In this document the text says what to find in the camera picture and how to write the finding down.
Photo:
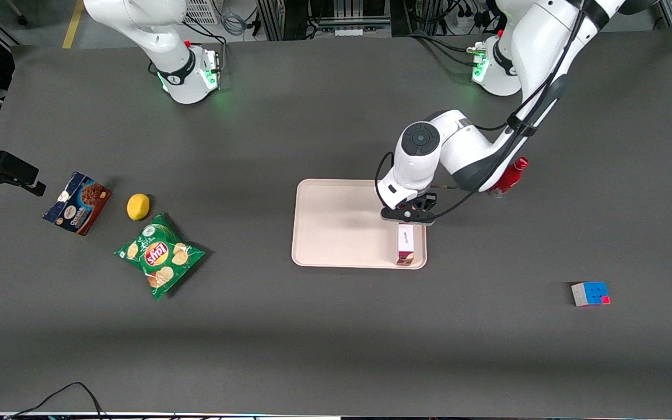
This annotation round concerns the red cookie box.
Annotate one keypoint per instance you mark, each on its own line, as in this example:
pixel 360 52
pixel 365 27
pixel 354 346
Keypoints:
pixel 406 236

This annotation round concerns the colourful puzzle cube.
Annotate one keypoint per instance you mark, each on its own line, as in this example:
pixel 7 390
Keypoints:
pixel 592 293

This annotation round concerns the pale pink plastic tray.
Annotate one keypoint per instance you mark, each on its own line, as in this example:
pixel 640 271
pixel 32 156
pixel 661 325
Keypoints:
pixel 342 227

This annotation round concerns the red drink bottle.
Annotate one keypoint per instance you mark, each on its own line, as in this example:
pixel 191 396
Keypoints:
pixel 511 178

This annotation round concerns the blue chocolate cookie box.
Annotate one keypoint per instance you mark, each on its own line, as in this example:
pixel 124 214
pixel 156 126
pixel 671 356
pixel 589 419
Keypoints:
pixel 76 204

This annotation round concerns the yellow lemon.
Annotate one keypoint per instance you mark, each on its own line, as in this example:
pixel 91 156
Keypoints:
pixel 138 207

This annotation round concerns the black chair caster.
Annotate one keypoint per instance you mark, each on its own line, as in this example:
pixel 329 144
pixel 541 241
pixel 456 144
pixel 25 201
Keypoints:
pixel 23 20

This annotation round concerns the green chips bag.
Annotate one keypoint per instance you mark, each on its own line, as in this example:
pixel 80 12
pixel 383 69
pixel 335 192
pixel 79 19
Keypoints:
pixel 158 256

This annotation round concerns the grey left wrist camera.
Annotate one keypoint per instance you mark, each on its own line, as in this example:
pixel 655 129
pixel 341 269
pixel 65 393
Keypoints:
pixel 400 214

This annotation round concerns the white perforated box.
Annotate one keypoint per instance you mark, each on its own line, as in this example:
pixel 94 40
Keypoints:
pixel 202 11

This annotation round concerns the black aluminium rack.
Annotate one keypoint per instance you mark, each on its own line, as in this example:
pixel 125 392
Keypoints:
pixel 289 17

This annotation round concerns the white power strip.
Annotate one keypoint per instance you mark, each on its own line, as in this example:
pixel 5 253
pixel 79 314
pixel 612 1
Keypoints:
pixel 465 21

